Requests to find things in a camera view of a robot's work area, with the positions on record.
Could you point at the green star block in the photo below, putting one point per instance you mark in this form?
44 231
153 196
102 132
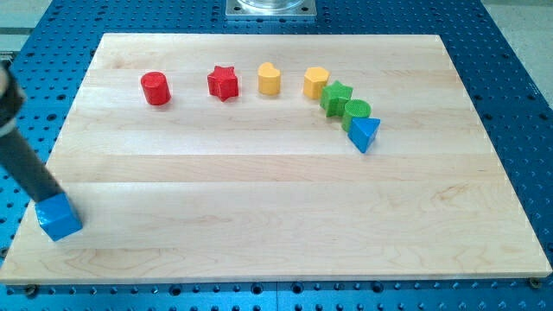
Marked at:
334 97

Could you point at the red star block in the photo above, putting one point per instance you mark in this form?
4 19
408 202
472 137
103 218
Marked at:
223 83

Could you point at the blue cube block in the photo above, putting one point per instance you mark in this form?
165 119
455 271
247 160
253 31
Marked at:
57 217

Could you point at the yellow heart block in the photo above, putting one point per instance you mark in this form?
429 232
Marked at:
269 79

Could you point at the wooden board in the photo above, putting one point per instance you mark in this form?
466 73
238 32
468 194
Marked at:
267 188

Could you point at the yellow hexagon block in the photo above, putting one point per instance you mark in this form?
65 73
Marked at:
315 79

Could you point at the blue triangle block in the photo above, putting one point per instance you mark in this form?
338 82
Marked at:
363 131

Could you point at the green cylinder block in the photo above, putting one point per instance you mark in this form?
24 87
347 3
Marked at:
354 108

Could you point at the red cylinder block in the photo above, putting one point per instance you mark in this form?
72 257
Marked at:
155 88

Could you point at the blue perforated table plate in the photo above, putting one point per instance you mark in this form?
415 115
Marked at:
517 117

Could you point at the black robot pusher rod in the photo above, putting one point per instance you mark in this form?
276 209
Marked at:
17 156

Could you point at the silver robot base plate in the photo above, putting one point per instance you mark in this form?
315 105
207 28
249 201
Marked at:
270 9

